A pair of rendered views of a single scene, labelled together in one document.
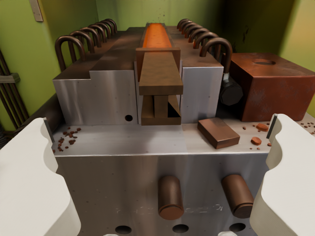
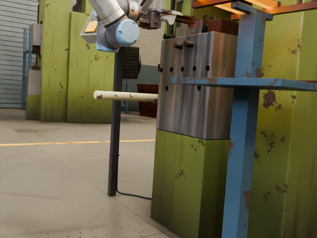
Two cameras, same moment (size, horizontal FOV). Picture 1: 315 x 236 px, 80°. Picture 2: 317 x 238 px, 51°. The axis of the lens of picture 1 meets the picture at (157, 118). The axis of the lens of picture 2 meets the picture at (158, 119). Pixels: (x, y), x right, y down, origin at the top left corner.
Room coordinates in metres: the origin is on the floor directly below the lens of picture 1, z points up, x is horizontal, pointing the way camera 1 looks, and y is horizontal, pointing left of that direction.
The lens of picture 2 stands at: (-0.77, -1.27, 0.65)
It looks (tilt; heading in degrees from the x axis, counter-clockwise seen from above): 5 degrees down; 57
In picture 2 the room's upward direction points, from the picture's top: 4 degrees clockwise
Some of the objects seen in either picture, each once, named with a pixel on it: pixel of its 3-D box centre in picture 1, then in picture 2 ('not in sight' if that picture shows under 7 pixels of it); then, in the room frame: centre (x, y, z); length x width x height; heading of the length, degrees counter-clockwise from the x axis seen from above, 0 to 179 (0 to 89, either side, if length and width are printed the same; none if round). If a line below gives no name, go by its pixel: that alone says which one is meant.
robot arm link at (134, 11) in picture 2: not in sight; (129, 11); (-0.12, -0.01, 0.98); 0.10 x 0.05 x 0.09; 91
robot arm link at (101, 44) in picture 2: not in sight; (109, 36); (-0.21, -0.02, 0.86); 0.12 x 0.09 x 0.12; 90
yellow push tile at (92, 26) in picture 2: not in sight; (92, 27); (-0.03, 0.62, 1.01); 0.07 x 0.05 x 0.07; 116
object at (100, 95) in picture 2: not in sight; (132, 96); (0.12, 0.37, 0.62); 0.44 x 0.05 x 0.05; 1
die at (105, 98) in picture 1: (145, 54); (220, 36); (0.42, 0.03, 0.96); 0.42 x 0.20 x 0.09; 1
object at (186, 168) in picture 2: not in sight; (218, 178); (0.43, -0.03, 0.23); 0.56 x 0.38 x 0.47; 1
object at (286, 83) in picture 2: not in sight; (246, 84); (0.06, -0.51, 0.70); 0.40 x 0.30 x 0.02; 98
